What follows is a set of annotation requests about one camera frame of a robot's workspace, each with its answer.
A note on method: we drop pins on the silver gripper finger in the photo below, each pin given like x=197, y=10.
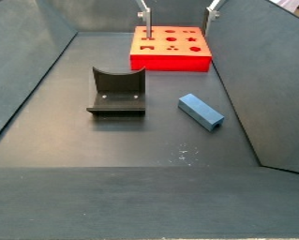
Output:
x=144, y=15
x=213, y=14

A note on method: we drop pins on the black curved fixture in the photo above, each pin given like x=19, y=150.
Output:
x=120, y=92

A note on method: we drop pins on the red shape sorter block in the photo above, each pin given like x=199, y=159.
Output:
x=176, y=48

